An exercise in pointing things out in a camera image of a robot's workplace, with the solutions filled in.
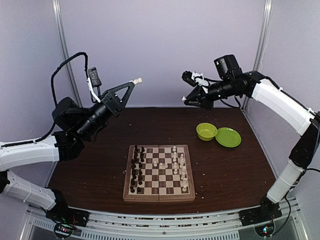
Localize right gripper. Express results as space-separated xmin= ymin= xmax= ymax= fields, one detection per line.
xmin=183 ymin=77 xmax=239 ymax=111

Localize white king chess piece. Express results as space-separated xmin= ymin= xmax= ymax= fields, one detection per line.
xmin=181 ymin=165 xmax=188 ymax=193

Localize wooden chess board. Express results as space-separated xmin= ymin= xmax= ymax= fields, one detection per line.
xmin=122 ymin=144 xmax=196 ymax=203

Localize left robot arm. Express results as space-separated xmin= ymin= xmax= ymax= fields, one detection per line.
xmin=0 ymin=78 xmax=143 ymax=222

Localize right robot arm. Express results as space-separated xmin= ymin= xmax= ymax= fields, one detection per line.
xmin=181 ymin=54 xmax=320 ymax=221

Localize white chess pieces pile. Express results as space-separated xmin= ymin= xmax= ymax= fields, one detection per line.
xmin=153 ymin=161 xmax=169 ymax=169

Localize black chess pieces row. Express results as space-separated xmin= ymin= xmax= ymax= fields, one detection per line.
xmin=129 ymin=145 xmax=146 ymax=194

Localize green plastic bowl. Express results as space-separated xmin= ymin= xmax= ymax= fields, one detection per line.
xmin=196 ymin=122 xmax=218 ymax=142

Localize green plastic plate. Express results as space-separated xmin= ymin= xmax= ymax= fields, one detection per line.
xmin=215 ymin=127 xmax=242 ymax=148

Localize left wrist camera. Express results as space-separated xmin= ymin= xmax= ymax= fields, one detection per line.
xmin=87 ymin=67 xmax=102 ymax=103

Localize right aluminium corner post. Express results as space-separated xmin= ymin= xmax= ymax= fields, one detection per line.
xmin=241 ymin=0 xmax=273 ymax=112

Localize aluminium corner post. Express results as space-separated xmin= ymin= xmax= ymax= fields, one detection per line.
xmin=241 ymin=0 xmax=273 ymax=112
xmin=52 ymin=0 xmax=83 ymax=107

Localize left aluminium corner post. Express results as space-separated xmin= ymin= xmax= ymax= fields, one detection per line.
xmin=52 ymin=0 xmax=83 ymax=107

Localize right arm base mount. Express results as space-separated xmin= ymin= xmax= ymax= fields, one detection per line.
xmin=238 ymin=196 xmax=282 ymax=237

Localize aluminium front rail frame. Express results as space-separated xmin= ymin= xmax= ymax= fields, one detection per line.
xmin=21 ymin=196 xmax=302 ymax=240

